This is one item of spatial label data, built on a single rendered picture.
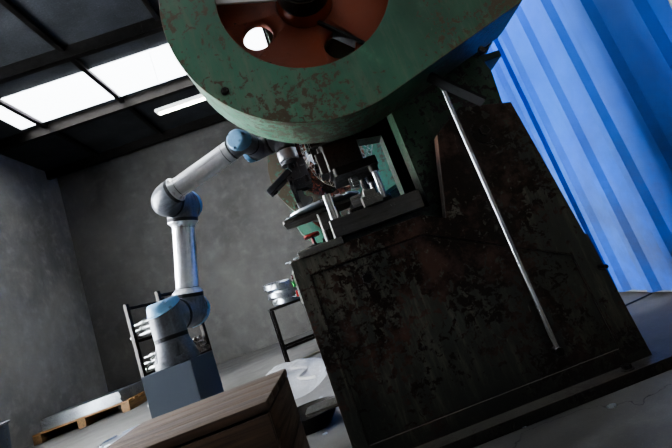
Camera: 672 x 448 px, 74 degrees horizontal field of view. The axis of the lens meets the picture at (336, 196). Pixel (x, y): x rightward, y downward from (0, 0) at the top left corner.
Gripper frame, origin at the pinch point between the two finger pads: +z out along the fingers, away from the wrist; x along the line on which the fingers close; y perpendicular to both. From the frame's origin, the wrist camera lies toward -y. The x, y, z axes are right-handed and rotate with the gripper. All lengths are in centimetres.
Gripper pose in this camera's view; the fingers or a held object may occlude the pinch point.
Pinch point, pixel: (301, 213)
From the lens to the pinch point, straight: 163.3
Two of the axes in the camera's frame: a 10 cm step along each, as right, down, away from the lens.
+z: 3.4, 9.2, -1.9
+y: 9.4, -3.3, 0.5
